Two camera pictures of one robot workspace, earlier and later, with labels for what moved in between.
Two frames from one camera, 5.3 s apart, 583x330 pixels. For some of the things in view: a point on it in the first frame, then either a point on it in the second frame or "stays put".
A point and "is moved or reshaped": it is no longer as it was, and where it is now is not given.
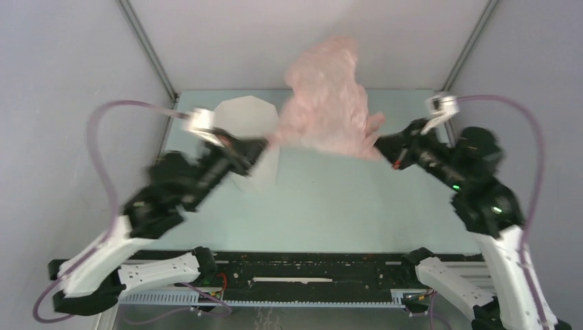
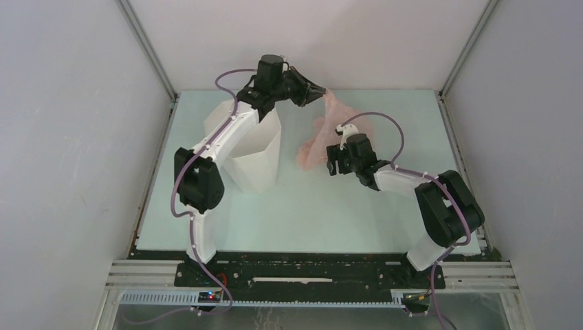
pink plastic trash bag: x=327 y=108 is moved or reshaped
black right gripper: x=394 y=146 to x=334 y=153
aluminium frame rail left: x=149 y=48 stays put
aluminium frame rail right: x=489 y=9 stays put
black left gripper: x=245 y=151 to x=307 y=91
